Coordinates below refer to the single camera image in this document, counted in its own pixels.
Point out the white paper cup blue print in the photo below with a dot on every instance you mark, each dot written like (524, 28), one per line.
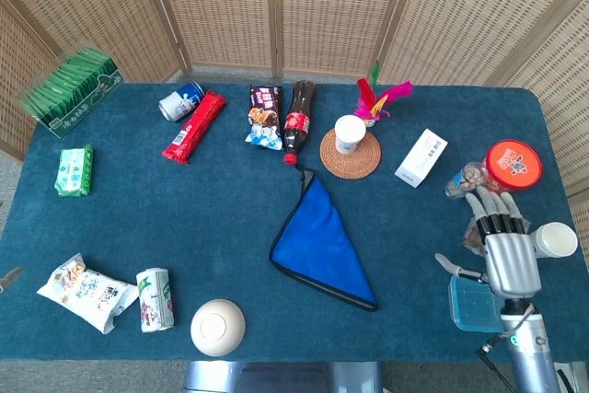
(559, 240)

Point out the red biscuit pack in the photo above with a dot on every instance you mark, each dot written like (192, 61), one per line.
(195, 128)

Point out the grey and blue cloth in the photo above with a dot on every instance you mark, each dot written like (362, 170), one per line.
(317, 246)

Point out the small clear jar blue label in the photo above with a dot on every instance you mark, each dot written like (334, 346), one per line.
(462, 179)

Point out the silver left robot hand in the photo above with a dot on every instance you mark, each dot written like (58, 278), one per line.
(9, 277)

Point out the pink feather shuttlecock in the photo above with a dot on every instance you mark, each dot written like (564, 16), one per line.
(368, 105)

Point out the round woven coaster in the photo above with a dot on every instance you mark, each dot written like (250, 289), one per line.
(356, 165)

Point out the woven bamboo folding screen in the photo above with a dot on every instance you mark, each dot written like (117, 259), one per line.
(221, 6)

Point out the white snack bag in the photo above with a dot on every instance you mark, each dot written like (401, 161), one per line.
(87, 294)

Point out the tub with orange lid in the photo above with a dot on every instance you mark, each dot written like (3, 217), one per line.
(513, 163)

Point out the blue clear plastic container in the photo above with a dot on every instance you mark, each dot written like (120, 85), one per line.
(469, 308)

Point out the beige upturned bowl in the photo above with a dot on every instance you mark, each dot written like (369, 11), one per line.
(216, 328)

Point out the blue and white can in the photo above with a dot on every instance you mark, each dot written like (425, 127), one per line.
(177, 105)

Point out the cola bottle with red cap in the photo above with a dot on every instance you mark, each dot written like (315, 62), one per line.
(298, 121)

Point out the blue table carpet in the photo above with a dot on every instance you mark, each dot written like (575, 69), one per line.
(207, 209)

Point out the dark chocolate snack bag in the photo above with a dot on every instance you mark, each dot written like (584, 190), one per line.
(264, 112)

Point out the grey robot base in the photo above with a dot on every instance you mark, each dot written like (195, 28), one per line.
(276, 377)

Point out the green tea bag box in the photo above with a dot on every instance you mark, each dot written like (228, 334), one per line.
(69, 89)

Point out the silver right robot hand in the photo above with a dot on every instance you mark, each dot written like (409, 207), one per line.
(511, 264)

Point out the clear box of brown snacks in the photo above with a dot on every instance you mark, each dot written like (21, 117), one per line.
(471, 240)

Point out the green tissue pack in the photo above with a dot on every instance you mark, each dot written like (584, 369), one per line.
(73, 172)

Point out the white cardboard box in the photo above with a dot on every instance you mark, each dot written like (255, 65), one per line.
(421, 158)

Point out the green and white can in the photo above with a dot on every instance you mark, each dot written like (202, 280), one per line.
(155, 301)

